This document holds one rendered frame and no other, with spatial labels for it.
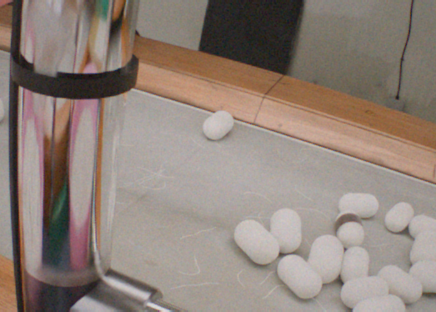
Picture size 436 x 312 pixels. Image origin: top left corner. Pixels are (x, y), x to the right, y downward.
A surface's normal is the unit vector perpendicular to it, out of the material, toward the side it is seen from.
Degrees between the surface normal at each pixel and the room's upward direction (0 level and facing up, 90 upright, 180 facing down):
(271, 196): 0
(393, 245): 0
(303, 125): 45
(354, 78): 90
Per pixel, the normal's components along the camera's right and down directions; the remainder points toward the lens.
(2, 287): 0.18, -0.87
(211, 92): -0.11, -0.36
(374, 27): -0.33, 0.38
